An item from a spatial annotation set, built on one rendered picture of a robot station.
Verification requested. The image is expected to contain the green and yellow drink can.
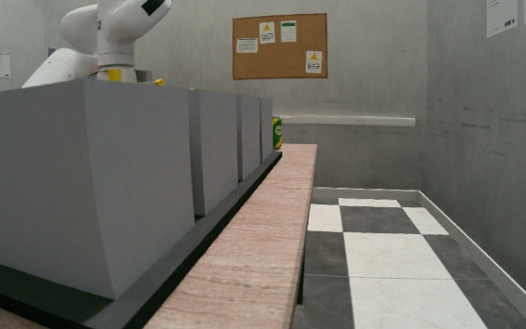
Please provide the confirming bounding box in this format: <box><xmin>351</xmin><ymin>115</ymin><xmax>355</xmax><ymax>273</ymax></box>
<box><xmin>272</xmin><ymin>116</ymin><xmax>282</xmax><ymax>150</ymax></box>

